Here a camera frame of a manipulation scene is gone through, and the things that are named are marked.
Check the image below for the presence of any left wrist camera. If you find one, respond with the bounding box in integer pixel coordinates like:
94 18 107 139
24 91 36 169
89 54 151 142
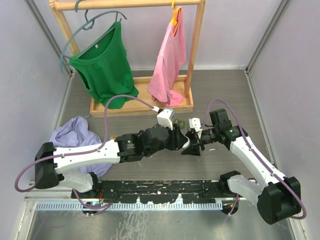
152 106 175 130

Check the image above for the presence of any lavender cloth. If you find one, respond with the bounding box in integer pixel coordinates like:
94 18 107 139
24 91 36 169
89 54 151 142
49 116 112 178

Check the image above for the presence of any green t-shirt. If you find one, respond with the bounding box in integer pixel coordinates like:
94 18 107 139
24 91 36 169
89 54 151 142
69 21 139 106

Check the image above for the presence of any wooden clothes rack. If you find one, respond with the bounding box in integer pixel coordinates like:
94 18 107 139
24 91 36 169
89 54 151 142
48 0 206 118

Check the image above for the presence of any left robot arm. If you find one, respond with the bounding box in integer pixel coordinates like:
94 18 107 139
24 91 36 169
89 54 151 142
34 124 190 198

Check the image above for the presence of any green pill box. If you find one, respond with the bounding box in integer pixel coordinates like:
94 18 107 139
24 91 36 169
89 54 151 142
174 119 186 129

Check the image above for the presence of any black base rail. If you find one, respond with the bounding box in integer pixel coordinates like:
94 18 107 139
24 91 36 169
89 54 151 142
71 180 239 214

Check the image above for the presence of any pink t-shirt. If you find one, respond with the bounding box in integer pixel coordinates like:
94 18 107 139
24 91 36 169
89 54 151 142
147 9 186 107

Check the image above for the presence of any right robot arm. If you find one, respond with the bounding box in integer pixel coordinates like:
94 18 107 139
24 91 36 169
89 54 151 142
182 108 302 225

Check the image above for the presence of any white pill bottle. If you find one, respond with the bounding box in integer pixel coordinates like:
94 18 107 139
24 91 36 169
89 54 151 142
181 138 191 150

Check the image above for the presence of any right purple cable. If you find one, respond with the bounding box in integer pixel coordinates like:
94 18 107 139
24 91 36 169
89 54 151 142
202 98 307 224

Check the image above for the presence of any grey-blue plastic hanger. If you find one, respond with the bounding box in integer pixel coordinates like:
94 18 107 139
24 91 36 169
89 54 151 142
59 9 127 73

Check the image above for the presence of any purple cable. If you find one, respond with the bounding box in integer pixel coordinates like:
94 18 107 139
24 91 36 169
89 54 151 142
202 98 307 224
14 94 158 216

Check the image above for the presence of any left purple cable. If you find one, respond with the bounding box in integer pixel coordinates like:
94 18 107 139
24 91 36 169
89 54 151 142
14 94 158 216

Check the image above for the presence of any orange-yellow plastic hanger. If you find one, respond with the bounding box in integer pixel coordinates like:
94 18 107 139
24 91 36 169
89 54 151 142
170 0 182 37

